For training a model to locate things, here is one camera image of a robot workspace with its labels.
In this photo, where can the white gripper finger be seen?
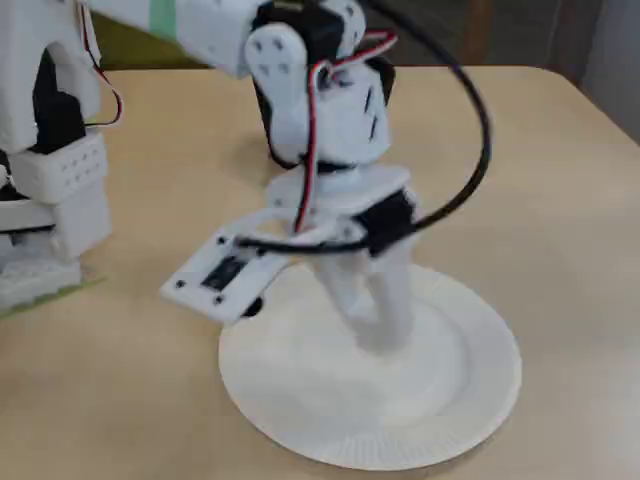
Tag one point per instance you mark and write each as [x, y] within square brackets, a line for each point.
[395, 300]
[347, 290]

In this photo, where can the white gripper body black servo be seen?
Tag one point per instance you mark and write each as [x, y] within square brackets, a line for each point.
[387, 212]

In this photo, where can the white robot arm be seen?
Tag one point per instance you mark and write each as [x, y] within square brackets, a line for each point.
[210, 30]

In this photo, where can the white paper plate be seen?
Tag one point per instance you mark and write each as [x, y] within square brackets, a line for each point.
[400, 400]

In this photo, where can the black pot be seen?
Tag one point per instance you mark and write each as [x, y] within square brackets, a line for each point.
[263, 120]

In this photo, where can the wooden furniture leg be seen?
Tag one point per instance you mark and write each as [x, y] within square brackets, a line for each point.
[477, 30]

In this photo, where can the light green tape band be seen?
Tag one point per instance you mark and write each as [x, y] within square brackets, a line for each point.
[162, 17]

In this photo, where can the olive green chair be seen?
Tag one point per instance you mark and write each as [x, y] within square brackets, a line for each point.
[130, 55]

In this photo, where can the green base board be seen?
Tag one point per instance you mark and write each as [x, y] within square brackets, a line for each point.
[50, 296]

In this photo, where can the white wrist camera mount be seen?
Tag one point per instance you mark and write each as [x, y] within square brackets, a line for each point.
[225, 275]

